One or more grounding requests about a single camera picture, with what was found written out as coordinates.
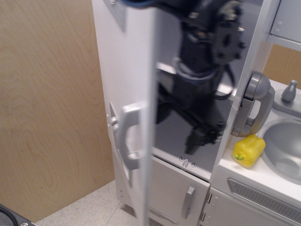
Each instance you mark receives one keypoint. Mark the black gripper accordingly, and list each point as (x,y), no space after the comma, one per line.
(200,110)

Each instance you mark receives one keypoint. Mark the silver fridge door handle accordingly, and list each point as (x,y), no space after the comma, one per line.
(129,136)

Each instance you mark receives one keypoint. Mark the white toy fridge door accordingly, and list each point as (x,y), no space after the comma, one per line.
(128,69)

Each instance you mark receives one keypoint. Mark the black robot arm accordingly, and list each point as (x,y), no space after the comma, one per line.
(211,40)

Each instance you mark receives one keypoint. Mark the grey ice dispenser panel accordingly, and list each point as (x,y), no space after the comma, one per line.
(115,131)

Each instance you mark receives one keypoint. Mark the white toy kitchen cabinet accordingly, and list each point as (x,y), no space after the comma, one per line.
(263,23)

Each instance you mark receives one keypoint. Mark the white lower freezer door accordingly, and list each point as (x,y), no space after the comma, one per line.
(169,185)

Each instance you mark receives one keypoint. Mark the yellow toy bell pepper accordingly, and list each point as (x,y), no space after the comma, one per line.
(248,150)

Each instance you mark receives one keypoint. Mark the silver toy sink basin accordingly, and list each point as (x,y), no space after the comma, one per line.
(282,152)

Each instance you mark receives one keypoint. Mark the grey oven vent panel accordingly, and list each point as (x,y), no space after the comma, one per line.
(265,200)

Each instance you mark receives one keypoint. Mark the grey toy faucet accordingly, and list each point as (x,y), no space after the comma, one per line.
(287,100)

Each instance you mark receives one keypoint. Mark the grey top door badge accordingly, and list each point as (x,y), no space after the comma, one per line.
(118,10)

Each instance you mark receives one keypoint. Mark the black equipment corner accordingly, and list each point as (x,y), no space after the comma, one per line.
(11,218)

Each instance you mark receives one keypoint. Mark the silver lower door handle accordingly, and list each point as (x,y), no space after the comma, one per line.
(186,203)

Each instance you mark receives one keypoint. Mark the grey toy wall phone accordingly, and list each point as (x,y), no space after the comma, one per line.
(255,106)

